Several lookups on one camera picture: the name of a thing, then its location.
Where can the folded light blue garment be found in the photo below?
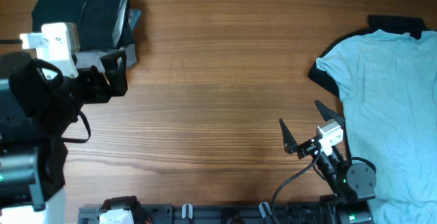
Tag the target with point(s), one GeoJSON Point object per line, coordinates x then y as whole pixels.
{"type": "Point", "coordinates": [133, 18]}

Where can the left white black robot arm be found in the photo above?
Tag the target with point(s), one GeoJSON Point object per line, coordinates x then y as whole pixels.
{"type": "Point", "coordinates": [38, 103]}

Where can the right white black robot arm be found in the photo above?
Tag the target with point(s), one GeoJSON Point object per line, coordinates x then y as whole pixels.
{"type": "Point", "coordinates": [351, 180]}

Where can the black shorts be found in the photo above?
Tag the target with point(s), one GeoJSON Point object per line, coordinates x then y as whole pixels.
{"type": "Point", "coordinates": [101, 24]}

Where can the black garment under pile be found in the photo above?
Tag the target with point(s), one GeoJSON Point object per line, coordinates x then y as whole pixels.
{"type": "Point", "coordinates": [391, 24]}

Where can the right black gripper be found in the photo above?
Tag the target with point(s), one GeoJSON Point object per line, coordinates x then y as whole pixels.
{"type": "Point", "coordinates": [304, 149]}

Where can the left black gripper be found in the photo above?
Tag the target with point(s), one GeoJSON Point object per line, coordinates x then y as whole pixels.
{"type": "Point", "coordinates": [115, 74]}

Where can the light blue t-shirt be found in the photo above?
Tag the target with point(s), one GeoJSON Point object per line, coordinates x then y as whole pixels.
{"type": "Point", "coordinates": [387, 85]}

